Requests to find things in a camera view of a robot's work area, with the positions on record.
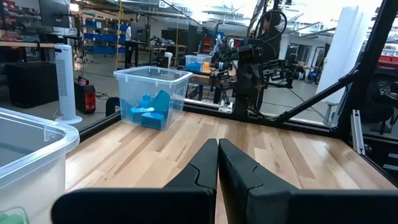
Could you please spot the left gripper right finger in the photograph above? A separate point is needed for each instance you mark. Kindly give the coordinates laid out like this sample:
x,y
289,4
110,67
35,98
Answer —
x,y
311,208

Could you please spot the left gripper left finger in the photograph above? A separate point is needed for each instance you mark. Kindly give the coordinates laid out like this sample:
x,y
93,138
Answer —
x,y
140,208

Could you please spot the blue two-stud block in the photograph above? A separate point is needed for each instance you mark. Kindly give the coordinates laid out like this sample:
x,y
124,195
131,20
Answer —
x,y
145,101
140,114
153,120
162,101

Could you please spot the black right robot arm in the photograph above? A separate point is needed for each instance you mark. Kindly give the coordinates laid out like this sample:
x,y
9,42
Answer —
x,y
248,81

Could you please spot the clear plastic bin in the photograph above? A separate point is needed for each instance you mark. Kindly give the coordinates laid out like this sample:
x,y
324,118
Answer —
x,y
37,155
155,77

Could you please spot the red black portable device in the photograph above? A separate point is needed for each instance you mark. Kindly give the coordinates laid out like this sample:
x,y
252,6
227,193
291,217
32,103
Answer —
x,y
85,96

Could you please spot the white tower fan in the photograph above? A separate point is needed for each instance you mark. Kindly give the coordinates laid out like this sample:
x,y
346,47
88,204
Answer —
x,y
66,84

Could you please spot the clear bin with colourful contents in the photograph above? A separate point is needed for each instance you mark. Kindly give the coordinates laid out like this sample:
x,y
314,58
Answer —
x,y
199,63

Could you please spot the black work table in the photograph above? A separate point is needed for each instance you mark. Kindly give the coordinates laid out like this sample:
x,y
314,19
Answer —
x,y
146,49

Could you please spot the black cabinet box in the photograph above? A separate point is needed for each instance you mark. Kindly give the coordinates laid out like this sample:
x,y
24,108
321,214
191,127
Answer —
x,y
31,84

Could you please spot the blue storage bins shelf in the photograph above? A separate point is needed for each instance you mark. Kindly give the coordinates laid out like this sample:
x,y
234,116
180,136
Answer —
x,y
102,37

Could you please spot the wooden workbench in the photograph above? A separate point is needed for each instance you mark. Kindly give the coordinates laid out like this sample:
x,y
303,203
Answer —
x,y
28,44

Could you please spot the black computer monitor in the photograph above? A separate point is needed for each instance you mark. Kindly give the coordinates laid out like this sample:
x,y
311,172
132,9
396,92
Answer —
x,y
54,14

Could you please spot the silver metal bracket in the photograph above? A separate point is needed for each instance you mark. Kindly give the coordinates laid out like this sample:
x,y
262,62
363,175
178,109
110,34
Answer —
x,y
357,130

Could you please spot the white metal base plate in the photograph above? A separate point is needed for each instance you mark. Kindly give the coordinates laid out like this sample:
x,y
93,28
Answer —
x,y
226,107

